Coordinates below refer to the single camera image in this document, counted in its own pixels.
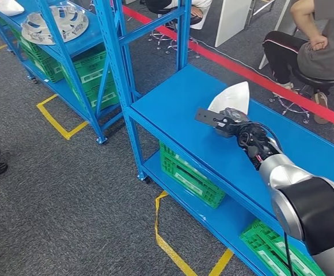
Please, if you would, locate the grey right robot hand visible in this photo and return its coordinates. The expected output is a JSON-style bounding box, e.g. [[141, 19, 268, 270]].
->
[[212, 107, 251, 139]]

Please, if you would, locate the white triangular plastic part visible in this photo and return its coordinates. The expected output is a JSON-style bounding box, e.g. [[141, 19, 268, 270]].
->
[[208, 80, 250, 116]]

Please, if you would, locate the blue metal shelf rack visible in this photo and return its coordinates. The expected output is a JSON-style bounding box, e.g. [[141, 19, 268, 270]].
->
[[93, 0, 334, 276], [0, 0, 125, 145]]

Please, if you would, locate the red barrier belt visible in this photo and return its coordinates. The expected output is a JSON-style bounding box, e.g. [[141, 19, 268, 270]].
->
[[122, 4, 334, 133]]

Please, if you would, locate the white desk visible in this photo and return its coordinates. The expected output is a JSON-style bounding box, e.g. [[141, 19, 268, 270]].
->
[[215, 0, 298, 71]]

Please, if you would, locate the yellow floor tape square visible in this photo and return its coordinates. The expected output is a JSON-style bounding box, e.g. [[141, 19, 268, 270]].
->
[[155, 190, 234, 276]]

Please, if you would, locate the silver wheel cover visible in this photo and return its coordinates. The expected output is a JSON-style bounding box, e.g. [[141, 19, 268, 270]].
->
[[20, 2, 89, 45]]

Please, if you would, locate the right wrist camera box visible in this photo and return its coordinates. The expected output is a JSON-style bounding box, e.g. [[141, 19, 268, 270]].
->
[[194, 108, 228, 129]]

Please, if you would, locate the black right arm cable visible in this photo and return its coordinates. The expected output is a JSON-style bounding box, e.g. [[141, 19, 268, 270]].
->
[[283, 231, 295, 276]]

